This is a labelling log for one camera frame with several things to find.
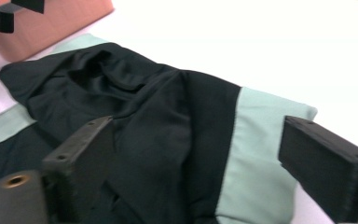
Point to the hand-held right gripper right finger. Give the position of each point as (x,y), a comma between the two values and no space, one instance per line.
(329,168)

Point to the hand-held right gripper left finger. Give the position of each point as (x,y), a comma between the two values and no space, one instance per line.
(77,174)

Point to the pink basin with grey rim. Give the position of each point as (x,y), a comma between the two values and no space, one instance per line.
(59,28)

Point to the black and green t-shirt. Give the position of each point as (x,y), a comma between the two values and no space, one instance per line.
(167,124)

